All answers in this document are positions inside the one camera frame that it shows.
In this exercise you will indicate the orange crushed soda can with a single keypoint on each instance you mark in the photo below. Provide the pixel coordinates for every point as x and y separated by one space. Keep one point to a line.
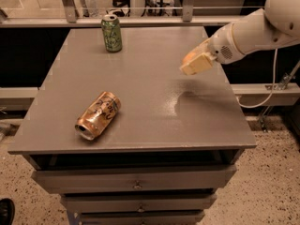
98 116

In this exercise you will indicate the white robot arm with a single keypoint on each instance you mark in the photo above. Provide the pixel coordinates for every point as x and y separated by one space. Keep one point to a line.
275 26

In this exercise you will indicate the black shoe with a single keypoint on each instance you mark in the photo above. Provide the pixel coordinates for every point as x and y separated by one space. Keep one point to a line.
7 211

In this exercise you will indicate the metal railing frame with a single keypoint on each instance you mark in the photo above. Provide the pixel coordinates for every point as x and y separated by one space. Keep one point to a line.
69 13

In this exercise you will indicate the orange fruit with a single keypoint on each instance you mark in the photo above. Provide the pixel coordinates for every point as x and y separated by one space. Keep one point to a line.
191 55

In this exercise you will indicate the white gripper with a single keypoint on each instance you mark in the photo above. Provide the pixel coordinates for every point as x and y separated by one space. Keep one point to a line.
221 48

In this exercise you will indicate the grey drawer cabinet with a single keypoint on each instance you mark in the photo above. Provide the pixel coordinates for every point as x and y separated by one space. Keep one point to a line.
172 144

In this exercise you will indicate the green soda can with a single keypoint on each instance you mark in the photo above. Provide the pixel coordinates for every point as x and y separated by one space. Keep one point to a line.
112 33

